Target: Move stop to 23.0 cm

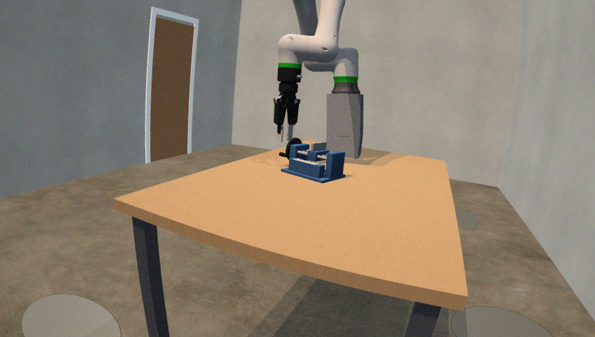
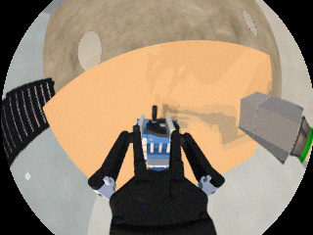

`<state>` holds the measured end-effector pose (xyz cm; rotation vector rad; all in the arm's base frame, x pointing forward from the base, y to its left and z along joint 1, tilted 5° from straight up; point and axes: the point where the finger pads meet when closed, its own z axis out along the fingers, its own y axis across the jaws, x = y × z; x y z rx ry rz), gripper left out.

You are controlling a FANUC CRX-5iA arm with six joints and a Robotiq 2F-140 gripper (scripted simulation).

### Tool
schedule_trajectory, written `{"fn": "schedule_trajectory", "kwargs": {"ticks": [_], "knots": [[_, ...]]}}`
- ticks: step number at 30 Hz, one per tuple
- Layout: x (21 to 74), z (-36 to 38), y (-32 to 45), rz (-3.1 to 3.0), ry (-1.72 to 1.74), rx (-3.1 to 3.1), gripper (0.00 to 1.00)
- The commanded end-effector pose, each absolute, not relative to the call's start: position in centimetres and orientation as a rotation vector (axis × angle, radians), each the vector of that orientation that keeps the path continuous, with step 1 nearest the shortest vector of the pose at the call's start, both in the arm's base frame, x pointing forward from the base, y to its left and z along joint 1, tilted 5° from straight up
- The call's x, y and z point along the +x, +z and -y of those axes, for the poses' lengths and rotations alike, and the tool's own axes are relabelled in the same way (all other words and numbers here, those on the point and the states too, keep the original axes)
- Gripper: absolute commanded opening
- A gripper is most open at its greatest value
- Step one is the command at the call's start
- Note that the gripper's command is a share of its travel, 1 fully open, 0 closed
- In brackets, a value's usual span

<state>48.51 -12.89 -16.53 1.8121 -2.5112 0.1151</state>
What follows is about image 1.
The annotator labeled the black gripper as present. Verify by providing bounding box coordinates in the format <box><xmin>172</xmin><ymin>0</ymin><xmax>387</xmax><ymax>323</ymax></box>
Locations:
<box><xmin>274</xmin><ymin>83</ymin><xmax>300</xmax><ymax>142</ymax></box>

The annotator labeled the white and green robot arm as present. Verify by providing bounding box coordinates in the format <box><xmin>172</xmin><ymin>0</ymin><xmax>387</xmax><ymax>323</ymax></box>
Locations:
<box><xmin>277</xmin><ymin>0</ymin><xmax>360</xmax><ymax>94</ymax></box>

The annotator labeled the blue bench vise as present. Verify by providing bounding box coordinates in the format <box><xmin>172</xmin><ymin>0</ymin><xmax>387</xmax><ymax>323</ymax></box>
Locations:
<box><xmin>279</xmin><ymin>138</ymin><xmax>346</xmax><ymax>183</ymax></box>

